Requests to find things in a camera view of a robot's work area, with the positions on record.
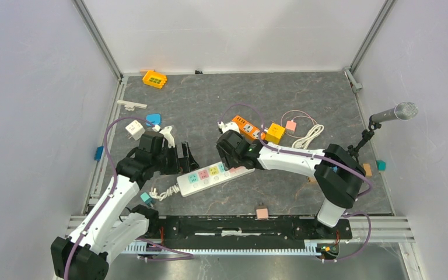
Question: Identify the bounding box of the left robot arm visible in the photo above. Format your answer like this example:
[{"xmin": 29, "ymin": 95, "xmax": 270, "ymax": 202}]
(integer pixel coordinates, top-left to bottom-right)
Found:
[{"xmin": 51, "ymin": 127, "xmax": 199, "ymax": 279}]

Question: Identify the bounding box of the blue rounded adapter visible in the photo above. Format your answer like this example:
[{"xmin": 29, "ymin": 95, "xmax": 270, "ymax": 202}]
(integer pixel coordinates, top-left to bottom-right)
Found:
[{"xmin": 145, "ymin": 114, "xmax": 162, "ymax": 125}]

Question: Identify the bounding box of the teal cube right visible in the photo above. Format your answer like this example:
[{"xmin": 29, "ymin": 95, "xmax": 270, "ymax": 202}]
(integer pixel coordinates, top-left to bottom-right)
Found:
[{"xmin": 376, "ymin": 159, "xmax": 387, "ymax": 172}]

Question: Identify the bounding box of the teal plug adapter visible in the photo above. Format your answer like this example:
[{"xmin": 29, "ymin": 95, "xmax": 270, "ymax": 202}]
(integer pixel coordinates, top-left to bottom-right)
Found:
[{"xmin": 140, "ymin": 192, "xmax": 154, "ymax": 207}]

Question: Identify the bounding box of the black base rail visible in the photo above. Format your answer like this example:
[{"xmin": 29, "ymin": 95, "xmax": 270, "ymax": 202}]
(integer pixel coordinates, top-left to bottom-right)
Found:
[{"xmin": 131, "ymin": 205, "xmax": 353, "ymax": 250}]

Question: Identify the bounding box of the pink charger with cable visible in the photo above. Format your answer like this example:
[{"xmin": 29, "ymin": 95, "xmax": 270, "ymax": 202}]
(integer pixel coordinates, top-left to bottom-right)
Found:
[{"xmin": 279, "ymin": 110, "xmax": 320, "ymax": 139}]

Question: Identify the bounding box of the white multicolour power strip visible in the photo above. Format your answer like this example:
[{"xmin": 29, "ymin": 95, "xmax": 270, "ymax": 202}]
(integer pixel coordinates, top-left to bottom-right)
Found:
[{"xmin": 177, "ymin": 162, "xmax": 255, "ymax": 197}]

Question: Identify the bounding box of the grey microphone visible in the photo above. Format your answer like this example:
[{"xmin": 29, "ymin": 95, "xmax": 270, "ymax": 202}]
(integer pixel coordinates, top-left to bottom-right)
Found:
[{"xmin": 369, "ymin": 102, "xmax": 419, "ymax": 123}]

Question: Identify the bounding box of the orange power strip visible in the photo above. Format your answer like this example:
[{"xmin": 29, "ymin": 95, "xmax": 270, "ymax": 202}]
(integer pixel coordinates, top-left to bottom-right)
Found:
[{"xmin": 232, "ymin": 115, "xmax": 265, "ymax": 142}]

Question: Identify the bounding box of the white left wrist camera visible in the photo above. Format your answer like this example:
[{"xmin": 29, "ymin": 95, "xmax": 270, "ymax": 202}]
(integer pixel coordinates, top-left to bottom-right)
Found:
[{"xmin": 159, "ymin": 125, "xmax": 176, "ymax": 149}]

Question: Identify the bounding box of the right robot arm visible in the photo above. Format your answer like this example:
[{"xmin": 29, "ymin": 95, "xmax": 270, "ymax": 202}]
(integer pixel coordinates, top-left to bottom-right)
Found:
[{"xmin": 216, "ymin": 130, "xmax": 366, "ymax": 238}]

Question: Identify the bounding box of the pink cube socket adapter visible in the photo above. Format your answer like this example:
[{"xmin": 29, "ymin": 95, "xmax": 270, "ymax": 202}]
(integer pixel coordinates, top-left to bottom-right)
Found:
[{"xmin": 229, "ymin": 166, "xmax": 246, "ymax": 173}]

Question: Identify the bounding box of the wooden letter cube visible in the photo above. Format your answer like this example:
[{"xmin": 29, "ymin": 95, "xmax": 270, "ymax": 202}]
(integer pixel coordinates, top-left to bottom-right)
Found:
[{"xmin": 362, "ymin": 163, "xmax": 373, "ymax": 177}]

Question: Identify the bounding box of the white cube adapter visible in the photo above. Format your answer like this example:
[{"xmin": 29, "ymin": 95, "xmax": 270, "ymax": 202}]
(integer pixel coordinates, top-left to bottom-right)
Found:
[{"xmin": 125, "ymin": 120, "xmax": 146, "ymax": 141}]

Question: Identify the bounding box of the small pink plug adapter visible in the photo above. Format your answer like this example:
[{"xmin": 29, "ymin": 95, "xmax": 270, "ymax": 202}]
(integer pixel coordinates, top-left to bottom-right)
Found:
[{"xmin": 255, "ymin": 205, "xmax": 269, "ymax": 220}]

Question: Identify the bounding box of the white flat bracket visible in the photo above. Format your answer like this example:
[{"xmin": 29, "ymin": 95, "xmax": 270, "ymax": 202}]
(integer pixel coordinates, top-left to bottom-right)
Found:
[{"xmin": 117, "ymin": 100, "xmax": 148, "ymax": 111}]

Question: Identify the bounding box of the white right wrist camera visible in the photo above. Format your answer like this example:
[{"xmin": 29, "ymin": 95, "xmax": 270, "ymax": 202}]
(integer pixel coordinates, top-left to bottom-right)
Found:
[{"xmin": 218, "ymin": 121, "xmax": 240, "ymax": 134}]

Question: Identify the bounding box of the blue wall clip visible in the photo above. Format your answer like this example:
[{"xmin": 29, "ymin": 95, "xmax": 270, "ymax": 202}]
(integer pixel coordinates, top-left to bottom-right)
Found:
[{"xmin": 94, "ymin": 146, "xmax": 104, "ymax": 162}]

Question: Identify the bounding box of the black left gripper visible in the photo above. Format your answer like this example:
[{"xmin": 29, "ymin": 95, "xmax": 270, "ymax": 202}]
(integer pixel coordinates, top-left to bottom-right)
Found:
[{"xmin": 152, "ymin": 141, "xmax": 199, "ymax": 175}]

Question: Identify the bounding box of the yellow cube socket adapter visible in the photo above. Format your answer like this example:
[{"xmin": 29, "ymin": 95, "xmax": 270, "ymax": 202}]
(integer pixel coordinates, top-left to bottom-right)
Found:
[{"xmin": 265, "ymin": 122, "xmax": 285, "ymax": 145}]

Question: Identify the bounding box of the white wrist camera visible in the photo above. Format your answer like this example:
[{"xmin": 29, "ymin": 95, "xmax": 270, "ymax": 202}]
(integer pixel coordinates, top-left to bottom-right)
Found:
[
  {"xmin": 218, "ymin": 121, "xmax": 240, "ymax": 134},
  {"xmin": 159, "ymin": 125, "xmax": 176, "ymax": 149}
]

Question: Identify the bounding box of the yellow toy brick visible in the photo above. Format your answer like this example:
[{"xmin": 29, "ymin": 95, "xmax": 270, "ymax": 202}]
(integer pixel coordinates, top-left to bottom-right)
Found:
[{"xmin": 142, "ymin": 71, "xmax": 167, "ymax": 89}]

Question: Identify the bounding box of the white coiled cable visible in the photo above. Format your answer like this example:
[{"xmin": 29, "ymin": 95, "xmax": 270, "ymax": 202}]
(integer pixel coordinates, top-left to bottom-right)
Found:
[{"xmin": 148, "ymin": 182, "xmax": 181, "ymax": 202}]

